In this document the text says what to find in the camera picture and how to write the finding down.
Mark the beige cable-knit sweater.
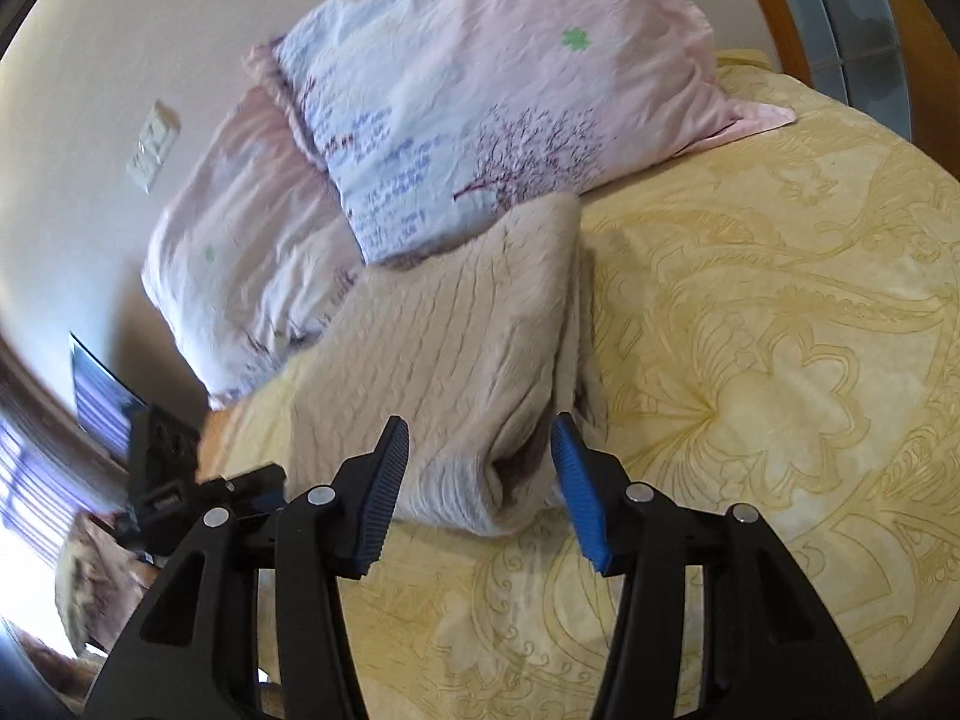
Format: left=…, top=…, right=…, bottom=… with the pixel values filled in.
left=288, top=193, right=605, bottom=538

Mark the window with blinds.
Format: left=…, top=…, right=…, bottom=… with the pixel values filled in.
left=2, top=346, right=125, bottom=655

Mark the pink floral pillow left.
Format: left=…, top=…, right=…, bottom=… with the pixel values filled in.
left=142, top=86, right=363, bottom=410

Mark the yellow patterned bed sheet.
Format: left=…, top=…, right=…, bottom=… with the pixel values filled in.
left=202, top=52, right=958, bottom=718

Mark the pink tree-print pillow right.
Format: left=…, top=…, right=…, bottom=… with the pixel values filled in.
left=247, top=0, right=794, bottom=263

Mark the white wall socket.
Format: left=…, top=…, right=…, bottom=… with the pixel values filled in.
left=127, top=101, right=181, bottom=193

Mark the wooden headboard frame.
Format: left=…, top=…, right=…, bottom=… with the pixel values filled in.
left=758, top=0, right=958, bottom=174

